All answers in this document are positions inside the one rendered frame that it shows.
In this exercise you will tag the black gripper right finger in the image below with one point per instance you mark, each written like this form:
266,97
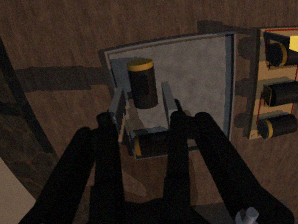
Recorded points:
245,199

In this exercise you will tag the black battery with yellow top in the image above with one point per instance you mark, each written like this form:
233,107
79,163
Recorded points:
281,125
284,93
288,57
142,81
152,143

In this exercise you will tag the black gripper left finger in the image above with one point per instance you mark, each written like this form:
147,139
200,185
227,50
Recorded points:
60,197

